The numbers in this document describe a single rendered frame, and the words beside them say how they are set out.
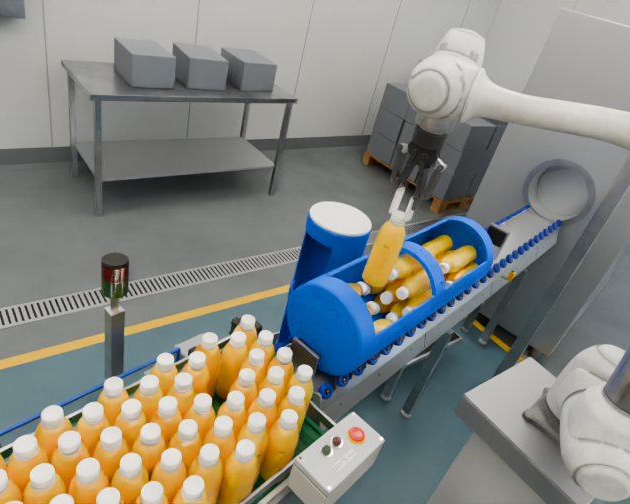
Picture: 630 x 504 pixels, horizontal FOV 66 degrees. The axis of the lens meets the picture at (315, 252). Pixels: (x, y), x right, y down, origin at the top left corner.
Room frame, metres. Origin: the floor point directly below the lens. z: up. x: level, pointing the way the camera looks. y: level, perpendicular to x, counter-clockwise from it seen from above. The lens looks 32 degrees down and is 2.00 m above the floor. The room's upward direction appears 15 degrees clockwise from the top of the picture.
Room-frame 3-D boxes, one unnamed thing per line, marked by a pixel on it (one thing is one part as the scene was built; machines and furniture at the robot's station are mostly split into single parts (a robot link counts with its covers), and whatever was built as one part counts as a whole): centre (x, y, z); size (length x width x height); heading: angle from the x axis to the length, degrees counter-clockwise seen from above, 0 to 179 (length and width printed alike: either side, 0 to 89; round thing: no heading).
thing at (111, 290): (0.91, 0.46, 1.18); 0.06 x 0.06 x 0.05
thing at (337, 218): (1.88, -0.07, 1.03); 0.28 x 0.28 x 0.01
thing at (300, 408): (0.80, -0.05, 1.00); 0.07 x 0.07 x 0.19
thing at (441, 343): (1.84, -0.71, 0.31); 0.06 x 0.06 x 0.63; 55
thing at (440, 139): (1.12, -0.18, 1.66); 0.08 x 0.07 x 0.09; 55
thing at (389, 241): (1.12, -0.18, 1.37); 0.07 x 0.07 x 0.19
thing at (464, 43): (1.11, -0.18, 1.84); 0.13 x 0.11 x 0.16; 163
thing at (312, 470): (0.69, -0.17, 1.05); 0.20 x 0.10 x 0.10; 145
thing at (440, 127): (1.12, -0.18, 1.74); 0.09 x 0.09 x 0.06
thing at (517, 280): (2.65, -1.27, 0.31); 0.06 x 0.06 x 0.63; 55
